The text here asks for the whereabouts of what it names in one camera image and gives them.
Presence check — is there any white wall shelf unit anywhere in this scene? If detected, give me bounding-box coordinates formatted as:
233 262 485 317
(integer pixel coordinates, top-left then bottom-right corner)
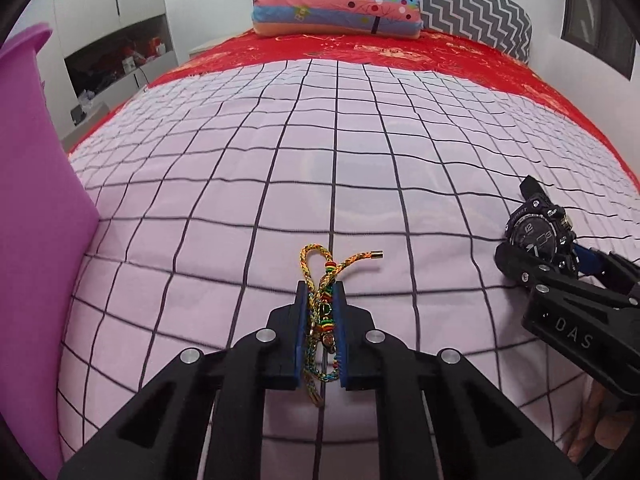
64 14 176 111

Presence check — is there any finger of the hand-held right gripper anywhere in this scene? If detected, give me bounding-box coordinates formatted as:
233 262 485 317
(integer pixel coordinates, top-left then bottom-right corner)
571 244 640 306
495 242 562 292

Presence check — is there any grey chevron pillow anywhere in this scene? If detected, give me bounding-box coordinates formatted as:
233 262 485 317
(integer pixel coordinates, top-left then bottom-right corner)
402 0 533 65

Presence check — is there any purple plastic bin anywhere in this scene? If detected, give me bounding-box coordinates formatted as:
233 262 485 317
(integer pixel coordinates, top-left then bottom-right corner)
0 22 101 478

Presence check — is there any colourful striped pillow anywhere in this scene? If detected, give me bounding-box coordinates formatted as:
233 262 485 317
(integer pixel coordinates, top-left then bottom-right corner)
251 0 426 40

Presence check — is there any dark window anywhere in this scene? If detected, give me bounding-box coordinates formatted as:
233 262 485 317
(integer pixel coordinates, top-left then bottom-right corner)
560 0 638 78

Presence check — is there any yellow braided beaded bracelet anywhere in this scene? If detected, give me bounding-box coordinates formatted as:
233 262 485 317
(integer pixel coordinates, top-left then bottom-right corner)
298 243 385 407

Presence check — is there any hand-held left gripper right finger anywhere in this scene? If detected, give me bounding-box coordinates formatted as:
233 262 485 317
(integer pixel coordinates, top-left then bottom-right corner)
332 281 586 480

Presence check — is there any person's right hand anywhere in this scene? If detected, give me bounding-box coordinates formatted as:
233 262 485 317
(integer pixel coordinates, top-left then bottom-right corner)
567 377 640 466

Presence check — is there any black wrist watch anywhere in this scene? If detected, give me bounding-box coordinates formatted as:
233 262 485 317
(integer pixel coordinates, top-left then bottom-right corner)
504 175 576 281

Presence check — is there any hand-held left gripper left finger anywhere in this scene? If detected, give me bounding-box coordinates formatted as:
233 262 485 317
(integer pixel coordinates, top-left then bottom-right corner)
57 280 313 480

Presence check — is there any red bedsheet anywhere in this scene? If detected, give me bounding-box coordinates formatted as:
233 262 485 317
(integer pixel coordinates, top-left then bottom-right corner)
67 27 640 186

